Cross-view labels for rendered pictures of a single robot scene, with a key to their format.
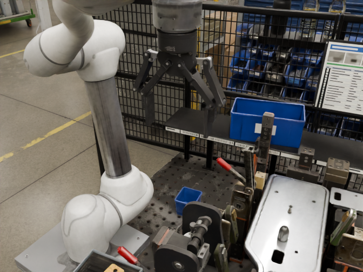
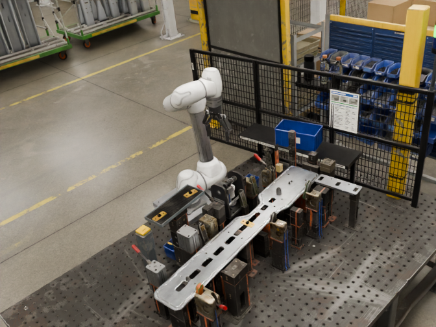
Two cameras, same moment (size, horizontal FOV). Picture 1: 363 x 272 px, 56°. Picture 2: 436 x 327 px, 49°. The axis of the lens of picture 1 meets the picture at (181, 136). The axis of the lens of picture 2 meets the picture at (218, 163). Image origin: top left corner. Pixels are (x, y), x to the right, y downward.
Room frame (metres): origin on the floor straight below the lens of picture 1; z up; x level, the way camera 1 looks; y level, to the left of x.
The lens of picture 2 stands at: (-1.65, -0.71, 2.80)
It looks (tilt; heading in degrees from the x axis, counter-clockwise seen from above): 32 degrees down; 18
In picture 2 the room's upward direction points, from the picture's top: 7 degrees counter-clockwise
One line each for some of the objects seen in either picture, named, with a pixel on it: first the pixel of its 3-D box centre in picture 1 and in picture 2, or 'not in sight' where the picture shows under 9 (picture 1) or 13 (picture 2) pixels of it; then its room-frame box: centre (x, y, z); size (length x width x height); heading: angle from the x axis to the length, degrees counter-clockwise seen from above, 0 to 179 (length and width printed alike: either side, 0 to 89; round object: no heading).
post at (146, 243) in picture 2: not in sight; (150, 261); (0.14, 0.33, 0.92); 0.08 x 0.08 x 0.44; 66
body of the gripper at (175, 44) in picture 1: (177, 52); (215, 111); (0.65, 0.01, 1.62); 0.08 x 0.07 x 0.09; 66
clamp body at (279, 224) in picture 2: not in sight; (279, 244); (0.43, -0.36, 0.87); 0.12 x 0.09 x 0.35; 66
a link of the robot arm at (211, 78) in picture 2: not in sight; (209, 82); (0.64, 0.02, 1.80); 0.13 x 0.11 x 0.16; 141
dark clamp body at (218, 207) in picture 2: not in sight; (219, 229); (0.50, 0.02, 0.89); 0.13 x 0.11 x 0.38; 66
